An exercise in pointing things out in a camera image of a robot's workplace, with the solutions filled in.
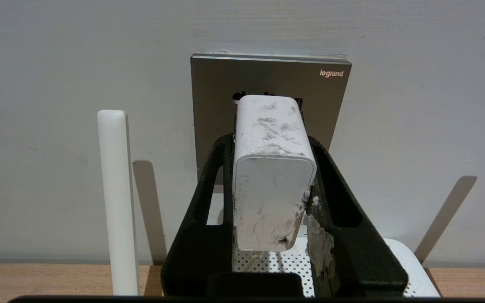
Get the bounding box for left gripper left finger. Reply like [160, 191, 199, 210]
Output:
[161, 133, 235, 296]

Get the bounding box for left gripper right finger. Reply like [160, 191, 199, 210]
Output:
[301, 137, 408, 297]

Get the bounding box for white power adapter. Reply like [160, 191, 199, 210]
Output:
[232, 95, 317, 252]

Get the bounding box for white router with antennas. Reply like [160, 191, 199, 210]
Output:
[97, 110, 485, 297]

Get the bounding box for grey wall socket plate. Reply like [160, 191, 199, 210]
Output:
[190, 53, 352, 192]

